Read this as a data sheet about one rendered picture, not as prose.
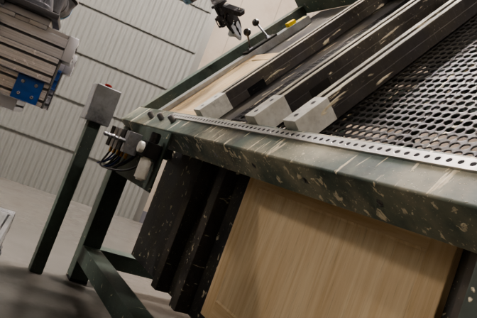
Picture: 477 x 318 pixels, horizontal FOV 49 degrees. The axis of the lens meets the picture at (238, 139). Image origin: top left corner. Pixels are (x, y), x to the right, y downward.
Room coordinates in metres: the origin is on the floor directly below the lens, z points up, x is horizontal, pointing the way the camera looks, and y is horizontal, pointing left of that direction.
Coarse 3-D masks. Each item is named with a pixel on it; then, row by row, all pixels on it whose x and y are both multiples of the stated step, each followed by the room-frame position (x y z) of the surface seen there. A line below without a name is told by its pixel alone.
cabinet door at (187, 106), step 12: (252, 60) 2.52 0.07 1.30; (264, 60) 2.41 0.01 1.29; (228, 72) 2.54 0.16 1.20; (240, 72) 2.43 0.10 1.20; (216, 84) 2.45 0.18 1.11; (228, 84) 2.34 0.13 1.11; (192, 96) 2.47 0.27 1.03; (204, 96) 2.37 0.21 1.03; (180, 108) 2.39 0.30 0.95; (192, 108) 2.29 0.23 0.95
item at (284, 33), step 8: (304, 16) 2.72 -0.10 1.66; (296, 24) 2.67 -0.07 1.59; (304, 24) 2.69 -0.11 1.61; (280, 32) 2.66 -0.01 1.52; (288, 32) 2.66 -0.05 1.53; (272, 40) 2.63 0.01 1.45; (280, 40) 2.65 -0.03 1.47; (264, 48) 2.62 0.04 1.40; (248, 56) 2.59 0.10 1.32; (232, 64) 2.56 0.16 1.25; (240, 64) 2.57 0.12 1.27; (216, 72) 2.56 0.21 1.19; (224, 72) 2.54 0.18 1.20; (208, 80) 2.51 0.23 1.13; (192, 88) 2.52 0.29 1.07; (200, 88) 2.50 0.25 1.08; (184, 96) 2.47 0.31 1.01; (168, 104) 2.46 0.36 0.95; (176, 104) 2.46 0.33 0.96
